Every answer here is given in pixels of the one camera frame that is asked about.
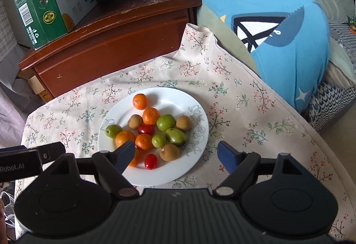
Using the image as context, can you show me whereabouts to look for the clear plastic bag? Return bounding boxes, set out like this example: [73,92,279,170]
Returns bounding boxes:
[0,188,17,233]

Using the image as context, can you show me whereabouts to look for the blue plush pillow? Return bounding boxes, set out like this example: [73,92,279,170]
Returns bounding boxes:
[168,0,333,114]

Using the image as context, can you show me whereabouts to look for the purple checked cloth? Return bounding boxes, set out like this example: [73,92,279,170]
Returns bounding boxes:
[0,46,42,150]

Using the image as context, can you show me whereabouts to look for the white plate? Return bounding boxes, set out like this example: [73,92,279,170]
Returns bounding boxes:
[97,87,210,187]

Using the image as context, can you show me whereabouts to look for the green jujube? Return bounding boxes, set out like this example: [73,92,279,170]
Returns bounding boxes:
[165,128,187,147]
[152,133,167,148]
[105,124,123,139]
[156,114,176,132]

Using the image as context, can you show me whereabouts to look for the large orange mandarin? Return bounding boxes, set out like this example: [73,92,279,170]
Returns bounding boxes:
[142,107,161,125]

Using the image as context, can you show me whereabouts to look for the green milk carton box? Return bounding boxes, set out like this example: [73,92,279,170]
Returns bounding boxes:
[10,0,98,51]

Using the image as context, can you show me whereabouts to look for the red cherry tomato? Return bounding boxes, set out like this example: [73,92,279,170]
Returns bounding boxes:
[137,125,155,135]
[144,154,158,170]

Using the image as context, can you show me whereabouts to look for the brown longan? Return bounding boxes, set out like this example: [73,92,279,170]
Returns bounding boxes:
[159,144,180,162]
[176,115,192,132]
[127,114,143,130]

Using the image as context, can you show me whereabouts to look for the cardboard box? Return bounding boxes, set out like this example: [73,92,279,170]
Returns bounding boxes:
[28,75,53,103]

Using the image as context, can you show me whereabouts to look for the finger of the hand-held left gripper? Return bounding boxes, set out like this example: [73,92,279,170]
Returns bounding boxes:
[37,142,67,163]

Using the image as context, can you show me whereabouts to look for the brown wooden nightstand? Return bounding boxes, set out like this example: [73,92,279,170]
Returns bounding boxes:
[18,0,202,100]

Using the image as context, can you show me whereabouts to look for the grey knit blanket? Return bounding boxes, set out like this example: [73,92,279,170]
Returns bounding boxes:
[328,22,356,67]

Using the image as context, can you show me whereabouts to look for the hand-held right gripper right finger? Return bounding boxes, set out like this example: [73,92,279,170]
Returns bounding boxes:
[213,142,305,198]

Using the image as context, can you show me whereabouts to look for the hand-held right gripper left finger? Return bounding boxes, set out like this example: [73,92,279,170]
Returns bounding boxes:
[49,141,139,200]

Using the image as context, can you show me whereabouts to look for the sage green bed sheet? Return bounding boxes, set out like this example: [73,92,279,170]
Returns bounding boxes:
[197,5,262,78]

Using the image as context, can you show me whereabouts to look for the floral tablecloth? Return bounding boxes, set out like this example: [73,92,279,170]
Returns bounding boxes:
[14,23,354,242]

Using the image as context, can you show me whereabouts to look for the blue white patterned cloth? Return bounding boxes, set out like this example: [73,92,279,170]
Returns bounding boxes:
[306,80,356,133]

